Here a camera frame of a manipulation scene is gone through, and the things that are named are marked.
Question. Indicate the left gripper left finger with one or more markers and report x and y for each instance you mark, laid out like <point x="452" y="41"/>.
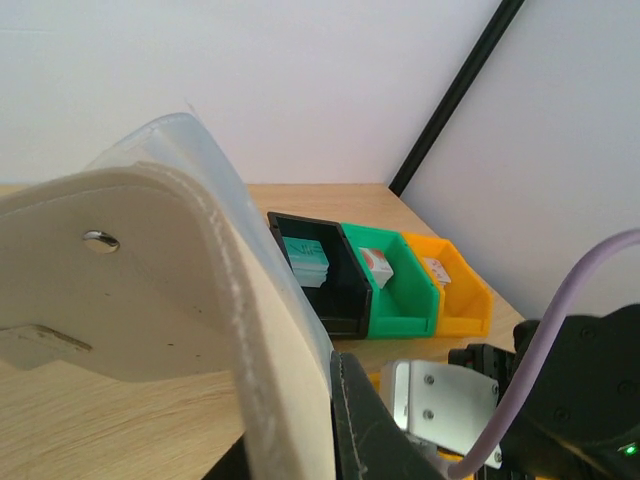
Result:
<point x="233" y="465"/>

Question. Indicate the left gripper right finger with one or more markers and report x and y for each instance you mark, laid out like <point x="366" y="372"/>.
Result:
<point x="367" y="442"/>

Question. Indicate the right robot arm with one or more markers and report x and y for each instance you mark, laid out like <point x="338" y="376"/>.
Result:
<point x="581" y="418"/>

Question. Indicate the red white card stack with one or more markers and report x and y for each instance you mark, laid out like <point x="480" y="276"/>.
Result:
<point x="378" y="265"/>

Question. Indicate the teal card stack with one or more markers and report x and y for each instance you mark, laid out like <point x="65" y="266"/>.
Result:
<point x="308" y="261"/>

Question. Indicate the green bin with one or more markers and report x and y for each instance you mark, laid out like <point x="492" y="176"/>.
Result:
<point x="407" y="305"/>

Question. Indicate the black bin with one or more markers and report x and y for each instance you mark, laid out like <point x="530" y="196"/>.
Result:
<point x="343" y="301"/>

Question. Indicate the yellow bin upper right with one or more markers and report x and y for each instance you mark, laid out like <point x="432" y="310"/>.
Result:
<point x="465" y="305"/>

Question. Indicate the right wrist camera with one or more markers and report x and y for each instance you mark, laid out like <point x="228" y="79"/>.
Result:
<point x="441" y="408"/>

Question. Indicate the black frame post right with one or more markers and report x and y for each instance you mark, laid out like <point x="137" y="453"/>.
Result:
<point x="490" y="37"/>

